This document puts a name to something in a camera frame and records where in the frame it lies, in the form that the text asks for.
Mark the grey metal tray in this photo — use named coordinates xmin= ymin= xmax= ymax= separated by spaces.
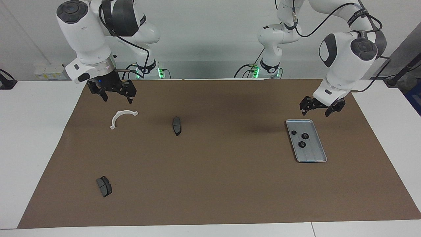
xmin=285 ymin=119 xmax=328 ymax=163

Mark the dark grey curved brake pad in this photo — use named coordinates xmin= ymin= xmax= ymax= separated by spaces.
xmin=172 ymin=116 xmax=182 ymax=136

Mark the black stand pole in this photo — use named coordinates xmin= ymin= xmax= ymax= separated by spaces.
xmin=383 ymin=54 xmax=421 ymax=88

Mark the blue crate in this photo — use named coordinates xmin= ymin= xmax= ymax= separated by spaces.
xmin=405 ymin=82 xmax=421 ymax=116

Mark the dark grey grooved brake pad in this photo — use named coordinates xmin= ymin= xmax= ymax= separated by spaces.
xmin=96 ymin=176 xmax=113 ymax=198

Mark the brown table mat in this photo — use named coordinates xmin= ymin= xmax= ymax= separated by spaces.
xmin=17 ymin=79 xmax=421 ymax=229

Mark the white curved plastic bracket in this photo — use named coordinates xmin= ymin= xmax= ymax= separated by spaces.
xmin=110 ymin=110 xmax=139 ymax=130

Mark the black right base cable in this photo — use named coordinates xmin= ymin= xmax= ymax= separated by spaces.
xmin=122 ymin=64 xmax=137 ymax=80

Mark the black base cable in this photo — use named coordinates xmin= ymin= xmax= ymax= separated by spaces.
xmin=234 ymin=49 xmax=265 ymax=79
xmin=122 ymin=64 xmax=137 ymax=80

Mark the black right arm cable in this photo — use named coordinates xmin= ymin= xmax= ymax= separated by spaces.
xmin=99 ymin=0 xmax=150 ymax=81

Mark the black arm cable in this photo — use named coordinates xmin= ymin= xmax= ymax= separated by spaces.
xmin=291 ymin=0 xmax=392 ymax=93
xmin=99 ymin=0 xmax=150 ymax=81

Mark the white wall socket box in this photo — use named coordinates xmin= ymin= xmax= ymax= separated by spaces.
xmin=34 ymin=64 xmax=68 ymax=80

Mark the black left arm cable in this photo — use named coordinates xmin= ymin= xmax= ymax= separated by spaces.
xmin=291 ymin=0 xmax=392 ymax=93

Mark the black left base cable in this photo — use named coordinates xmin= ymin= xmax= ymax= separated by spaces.
xmin=234 ymin=49 xmax=265 ymax=79

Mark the black clamp mount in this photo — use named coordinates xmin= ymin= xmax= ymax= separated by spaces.
xmin=0 ymin=69 xmax=17 ymax=90

